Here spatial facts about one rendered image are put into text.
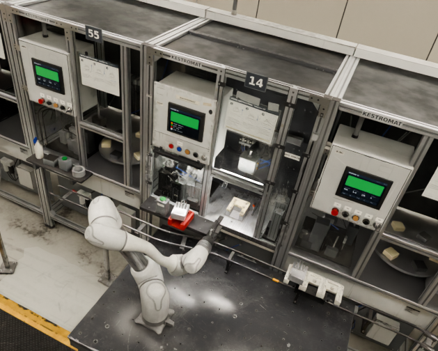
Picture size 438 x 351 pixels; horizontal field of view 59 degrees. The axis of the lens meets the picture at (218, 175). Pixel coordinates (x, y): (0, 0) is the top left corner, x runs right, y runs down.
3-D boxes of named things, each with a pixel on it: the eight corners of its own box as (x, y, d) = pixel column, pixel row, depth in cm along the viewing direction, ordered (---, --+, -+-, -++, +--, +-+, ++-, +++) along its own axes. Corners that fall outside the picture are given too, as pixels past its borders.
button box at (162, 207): (155, 212, 276) (155, 199, 269) (161, 205, 282) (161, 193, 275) (165, 216, 274) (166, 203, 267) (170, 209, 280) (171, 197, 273)
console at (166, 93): (150, 147, 259) (151, 82, 232) (171, 129, 281) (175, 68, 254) (206, 167, 249) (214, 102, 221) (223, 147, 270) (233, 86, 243)
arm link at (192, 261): (200, 241, 221) (186, 248, 229) (188, 260, 209) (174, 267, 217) (213, 255, 222) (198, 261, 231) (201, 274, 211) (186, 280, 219)
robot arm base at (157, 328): (166, 338, 226) (166, 333, 223) (133, 322, 232) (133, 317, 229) (180, 314, 240) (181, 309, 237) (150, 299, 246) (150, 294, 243)
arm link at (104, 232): (129, 239, 186) (124, 220, 196) (93, 231, 176) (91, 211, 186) (115, 258, 191) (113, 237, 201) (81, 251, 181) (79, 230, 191)
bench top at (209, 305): (67, 340, 223) (67, 336, 220) (162, 227, 303) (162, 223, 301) (322, 480, 184) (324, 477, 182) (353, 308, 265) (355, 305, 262)
